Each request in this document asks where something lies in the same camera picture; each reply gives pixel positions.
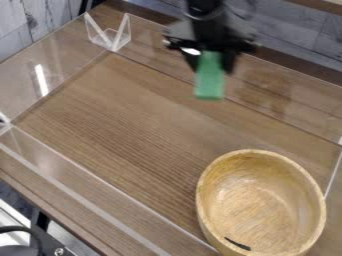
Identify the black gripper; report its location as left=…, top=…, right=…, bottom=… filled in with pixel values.
left=163, top=11, right=257, bottom=74

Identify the green stick block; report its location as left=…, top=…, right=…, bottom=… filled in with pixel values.
left=195, top=51, right=224, bottom=100

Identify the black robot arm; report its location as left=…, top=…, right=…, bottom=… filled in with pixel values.
left=163, top=0, right=256, bottom=74

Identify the wooden bowl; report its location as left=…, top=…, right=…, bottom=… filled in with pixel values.
left=195, top=149, right=327, bottom=256

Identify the clear acrylic corner bracket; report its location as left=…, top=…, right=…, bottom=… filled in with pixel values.
left=84, top=13, right=131, bottom=52

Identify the clear acrylic barrier wall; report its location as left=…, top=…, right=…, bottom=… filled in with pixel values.
left=0, top=12, right=342, bottom=256

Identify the black table leg frame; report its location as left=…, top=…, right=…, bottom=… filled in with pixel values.
left=30, top=209, right=76, bottom=256

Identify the black cable lower left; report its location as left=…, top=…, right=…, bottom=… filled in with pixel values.
left=0, top=225, right=41, bottom=248

